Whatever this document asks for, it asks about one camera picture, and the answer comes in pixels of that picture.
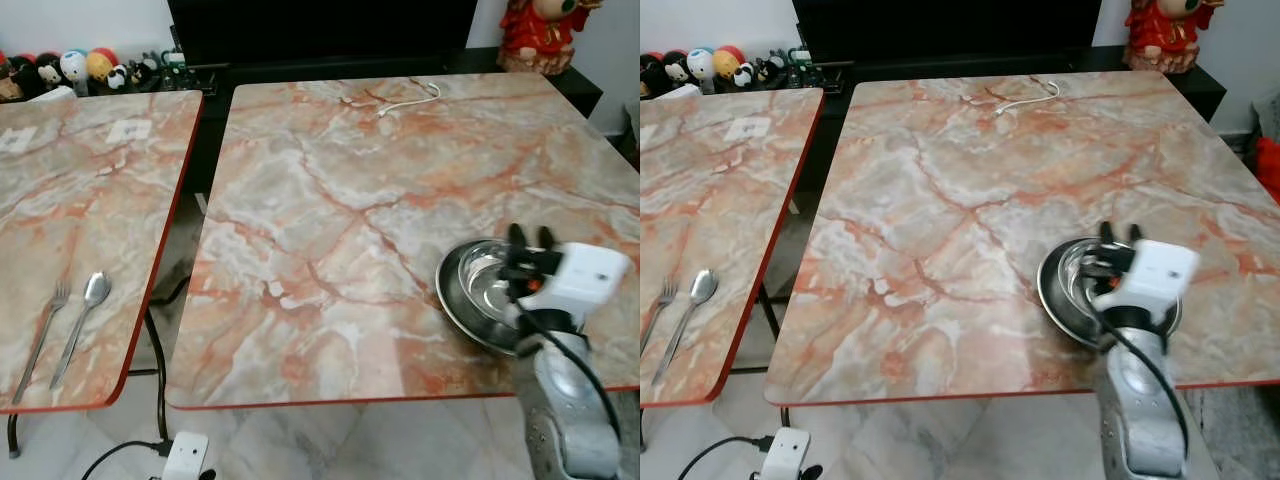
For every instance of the dark small toy figure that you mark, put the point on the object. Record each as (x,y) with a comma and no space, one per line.
(143,72)
(770,68)

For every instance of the black curved table leg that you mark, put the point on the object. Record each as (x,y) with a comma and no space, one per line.
(160,380)

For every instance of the black television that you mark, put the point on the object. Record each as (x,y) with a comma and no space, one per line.
(320,30)
(945,25)

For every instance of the small panda toy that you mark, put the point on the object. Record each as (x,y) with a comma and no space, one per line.
(744,74)
(117,77)

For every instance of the dark red toy figure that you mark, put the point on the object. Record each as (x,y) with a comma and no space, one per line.
(650,72)
(10,78)

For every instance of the silver metal spoon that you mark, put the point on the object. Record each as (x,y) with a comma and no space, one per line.
(702,288)
(95,290)

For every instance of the stainless steel bowl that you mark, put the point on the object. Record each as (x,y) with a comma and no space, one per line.
(1065,285)
(470,285)

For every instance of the orange yellow round toy head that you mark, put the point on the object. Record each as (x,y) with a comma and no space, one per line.
(729,60)
(100,63)

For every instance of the red doll figurine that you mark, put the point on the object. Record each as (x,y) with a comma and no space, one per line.
(1165,35)
(540,35)

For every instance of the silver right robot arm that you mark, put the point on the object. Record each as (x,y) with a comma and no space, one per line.
(1140,400)
(565,400)

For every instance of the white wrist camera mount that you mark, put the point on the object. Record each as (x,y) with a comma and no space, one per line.
(785,452)
(590,275)
(185,455)
(1160,275)

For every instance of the black white toy figure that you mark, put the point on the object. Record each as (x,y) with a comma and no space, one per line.
(677,70)
(49,72)

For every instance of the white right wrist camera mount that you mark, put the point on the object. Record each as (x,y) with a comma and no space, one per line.
(590,275)
(1160,275)

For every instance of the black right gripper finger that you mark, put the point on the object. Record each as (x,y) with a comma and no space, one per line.
(1136,236)
(547,239)
(517,237)
(1107,234)

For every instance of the white paper label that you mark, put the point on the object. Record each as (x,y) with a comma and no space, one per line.
(17,140)
(747,128)
(128,130)

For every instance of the white blue round toy head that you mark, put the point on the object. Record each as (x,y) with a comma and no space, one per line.
(701,63)
(74,66)

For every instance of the red fabric object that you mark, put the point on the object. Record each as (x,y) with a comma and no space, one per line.
(1270,168)

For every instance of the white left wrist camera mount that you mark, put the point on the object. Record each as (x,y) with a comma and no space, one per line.
(185,455)
(785,452)

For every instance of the green small gadget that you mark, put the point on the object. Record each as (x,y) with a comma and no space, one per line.
(800,56)
(175,58)

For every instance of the silver metal fork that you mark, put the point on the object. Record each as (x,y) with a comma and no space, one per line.
(660,315)
(40,345)

